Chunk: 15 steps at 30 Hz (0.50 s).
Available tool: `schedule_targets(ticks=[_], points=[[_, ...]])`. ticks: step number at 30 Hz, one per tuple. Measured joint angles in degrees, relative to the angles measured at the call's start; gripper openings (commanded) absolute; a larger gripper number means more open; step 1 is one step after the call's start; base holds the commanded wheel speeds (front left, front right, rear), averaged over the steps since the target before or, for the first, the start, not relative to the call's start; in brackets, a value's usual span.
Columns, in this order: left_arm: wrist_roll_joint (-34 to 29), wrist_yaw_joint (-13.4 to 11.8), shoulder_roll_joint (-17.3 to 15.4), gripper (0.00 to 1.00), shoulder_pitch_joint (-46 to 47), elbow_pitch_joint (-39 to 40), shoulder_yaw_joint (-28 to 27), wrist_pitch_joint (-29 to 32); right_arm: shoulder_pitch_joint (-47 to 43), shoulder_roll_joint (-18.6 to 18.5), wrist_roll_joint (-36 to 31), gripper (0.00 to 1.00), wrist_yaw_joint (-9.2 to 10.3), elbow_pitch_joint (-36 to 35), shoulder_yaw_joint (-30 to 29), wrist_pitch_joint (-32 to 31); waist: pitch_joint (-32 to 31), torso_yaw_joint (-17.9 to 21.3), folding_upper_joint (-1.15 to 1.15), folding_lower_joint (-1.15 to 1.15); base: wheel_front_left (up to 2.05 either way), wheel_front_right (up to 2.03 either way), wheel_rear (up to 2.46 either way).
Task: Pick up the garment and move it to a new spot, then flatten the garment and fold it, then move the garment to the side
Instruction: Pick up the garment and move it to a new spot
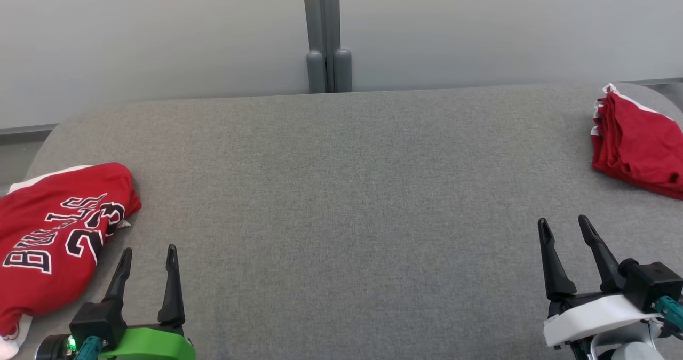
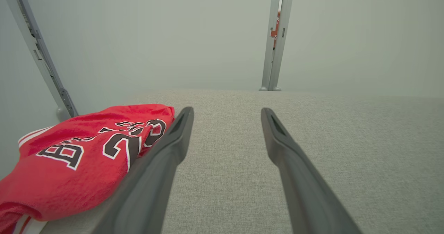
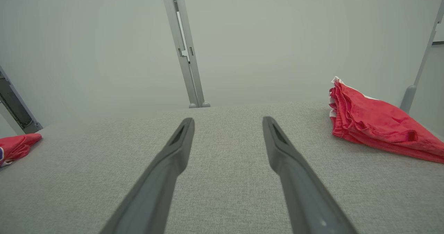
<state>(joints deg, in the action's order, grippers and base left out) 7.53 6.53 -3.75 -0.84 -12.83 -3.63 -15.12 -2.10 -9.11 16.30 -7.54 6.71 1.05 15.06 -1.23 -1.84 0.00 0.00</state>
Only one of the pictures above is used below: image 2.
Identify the red jersey with black print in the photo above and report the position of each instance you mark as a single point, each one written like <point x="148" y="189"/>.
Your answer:
<point x="69" y="185"/>

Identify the grey slotted partition post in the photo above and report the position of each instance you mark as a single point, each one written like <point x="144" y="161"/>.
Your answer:
<point x="38" y="50"/>

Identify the orange red object behind partition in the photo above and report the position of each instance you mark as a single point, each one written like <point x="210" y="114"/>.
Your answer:
<point x="277" y="26"/>

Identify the grey double partition post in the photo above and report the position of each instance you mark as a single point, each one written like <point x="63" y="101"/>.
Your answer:
<point x="269" y="71"/>

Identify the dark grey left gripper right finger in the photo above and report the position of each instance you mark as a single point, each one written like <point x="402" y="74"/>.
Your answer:
<point x="308" y="199"/>

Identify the red basketball jersey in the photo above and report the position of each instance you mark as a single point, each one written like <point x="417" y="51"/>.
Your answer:
<point x="29" y="138"/>

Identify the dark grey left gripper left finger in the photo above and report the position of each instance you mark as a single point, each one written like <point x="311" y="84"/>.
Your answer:
<point x="145" y="199"/>

